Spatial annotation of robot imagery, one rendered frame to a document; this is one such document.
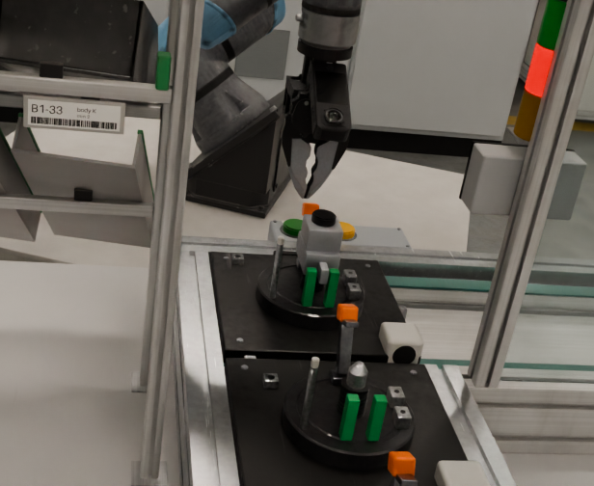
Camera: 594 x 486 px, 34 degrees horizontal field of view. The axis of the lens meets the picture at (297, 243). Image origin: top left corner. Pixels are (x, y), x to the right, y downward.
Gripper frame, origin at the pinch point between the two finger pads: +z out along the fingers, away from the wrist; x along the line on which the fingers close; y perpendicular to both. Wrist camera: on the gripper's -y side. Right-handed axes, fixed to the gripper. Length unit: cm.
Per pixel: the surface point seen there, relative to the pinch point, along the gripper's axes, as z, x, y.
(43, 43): -25, 33, -28
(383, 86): 71, -94, 286
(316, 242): 0.2, 1.3, -14.8
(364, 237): 10.7, -11.9, 8.6
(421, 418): 10.4, -8.2, -36.0
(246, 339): 10.1, 9.6, -21.7
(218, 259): 9.8, 11.3, -2.3
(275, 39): 54, -43, 285
